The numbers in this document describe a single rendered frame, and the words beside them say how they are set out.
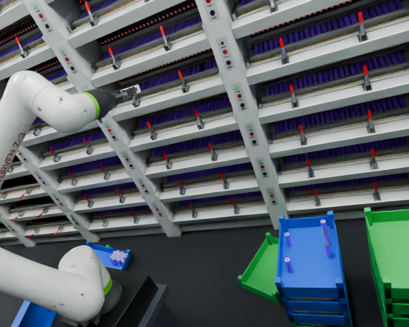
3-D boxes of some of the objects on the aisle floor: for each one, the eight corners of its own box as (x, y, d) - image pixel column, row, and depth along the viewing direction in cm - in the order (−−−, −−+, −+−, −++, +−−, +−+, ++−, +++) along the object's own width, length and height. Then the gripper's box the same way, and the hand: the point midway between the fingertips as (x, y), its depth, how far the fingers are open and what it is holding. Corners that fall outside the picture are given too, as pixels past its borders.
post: (291, 228, 161) (158, -210, 78) (274, 230, 164) (130, -188, 82) (291, 203, 176) (181, -184, 93) (276, 205, 180) (156, -166, 97)
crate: (132, 257, 189) (130, 250, 184) (117, 285, 173) (114, 278, 168) (89, 248, 194) (87, 240, 189) (72, 274, 179) (68, 266, 174)
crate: (28, 364, 151) (0, 344, 141) (50, 310, 177) (28, 290, 167) (41, 360, 150) (15, 340, 140) (61, 306, 176) (41, 286, 166)
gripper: (85, 119, 99) (123, 103, 120) (122, 108, 93) (155, 93, 114) (75, 97, 97) (115, 85, 117) (112, 84, 91) (148, 74, 111)
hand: (130, 91), depth 113 cm, fingers open, 3 cm apart
